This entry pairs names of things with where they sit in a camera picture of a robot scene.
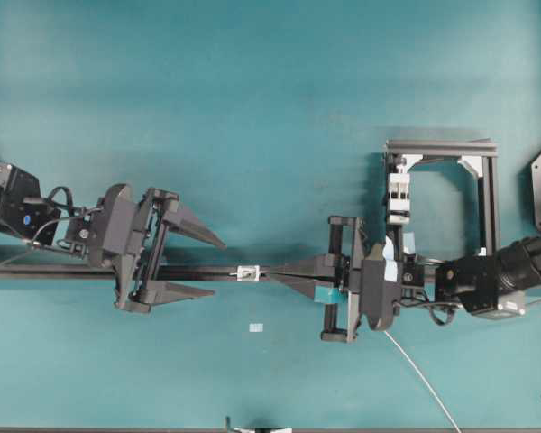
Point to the long black aluminium rail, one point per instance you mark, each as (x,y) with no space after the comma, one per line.
(165,273)

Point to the black aluminium frame stand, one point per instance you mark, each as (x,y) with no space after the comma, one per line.
(478,157)

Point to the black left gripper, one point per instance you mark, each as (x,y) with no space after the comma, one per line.
(159,212)

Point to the grey fitting with red label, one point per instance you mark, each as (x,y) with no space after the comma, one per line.
(250,273)

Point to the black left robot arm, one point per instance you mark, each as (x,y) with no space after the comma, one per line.
(40,221)

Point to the white clamp block on frame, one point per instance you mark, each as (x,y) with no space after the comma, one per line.
(398,201)

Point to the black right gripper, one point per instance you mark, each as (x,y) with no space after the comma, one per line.
(347,251)

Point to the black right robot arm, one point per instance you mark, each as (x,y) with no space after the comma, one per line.
(484,286)

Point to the small white tape patch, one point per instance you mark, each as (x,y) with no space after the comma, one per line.
(256,327)

